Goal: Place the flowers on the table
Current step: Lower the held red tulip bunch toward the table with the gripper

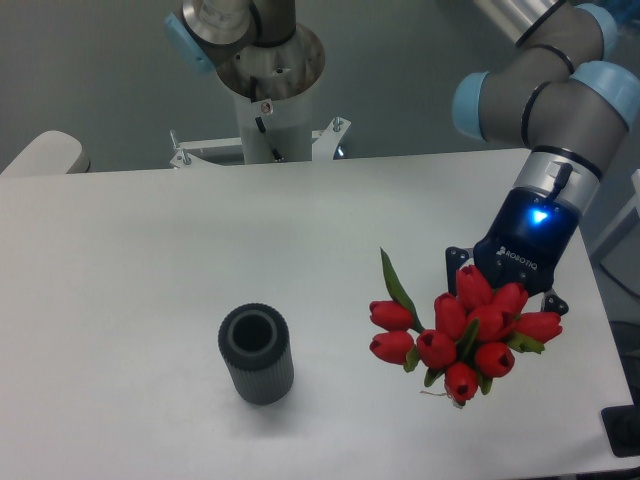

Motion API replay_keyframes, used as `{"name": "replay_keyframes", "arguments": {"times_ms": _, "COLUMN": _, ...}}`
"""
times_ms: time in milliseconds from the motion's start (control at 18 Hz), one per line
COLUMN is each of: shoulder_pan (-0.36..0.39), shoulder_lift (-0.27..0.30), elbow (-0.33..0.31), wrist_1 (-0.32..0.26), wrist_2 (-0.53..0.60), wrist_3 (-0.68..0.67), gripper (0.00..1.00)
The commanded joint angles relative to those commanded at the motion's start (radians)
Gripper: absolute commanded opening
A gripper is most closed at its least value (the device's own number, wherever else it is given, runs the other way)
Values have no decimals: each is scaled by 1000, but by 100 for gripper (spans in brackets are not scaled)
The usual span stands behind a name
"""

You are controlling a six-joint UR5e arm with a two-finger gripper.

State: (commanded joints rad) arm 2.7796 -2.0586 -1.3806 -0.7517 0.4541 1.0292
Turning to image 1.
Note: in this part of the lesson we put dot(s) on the red tulip bouquet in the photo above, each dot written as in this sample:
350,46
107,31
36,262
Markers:
477,330

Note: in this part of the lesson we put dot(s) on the white furniture at right edge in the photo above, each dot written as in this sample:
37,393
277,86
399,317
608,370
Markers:
621,225

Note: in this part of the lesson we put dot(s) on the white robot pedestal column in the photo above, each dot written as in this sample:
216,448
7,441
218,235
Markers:
272,88

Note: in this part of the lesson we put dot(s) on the black box at table edge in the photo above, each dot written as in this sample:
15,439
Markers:
622,428

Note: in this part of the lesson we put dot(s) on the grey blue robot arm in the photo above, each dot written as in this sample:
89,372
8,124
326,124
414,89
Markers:
561,99

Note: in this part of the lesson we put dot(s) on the white metal base bracket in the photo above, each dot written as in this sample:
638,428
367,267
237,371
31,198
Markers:
323,145

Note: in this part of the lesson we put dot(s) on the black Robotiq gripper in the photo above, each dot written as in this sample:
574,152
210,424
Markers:
523,245

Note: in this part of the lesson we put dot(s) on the dark grey ribbed vase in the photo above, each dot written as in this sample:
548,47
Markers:
254,342

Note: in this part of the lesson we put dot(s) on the beige chair armrest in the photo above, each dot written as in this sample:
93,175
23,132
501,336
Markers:
51,153

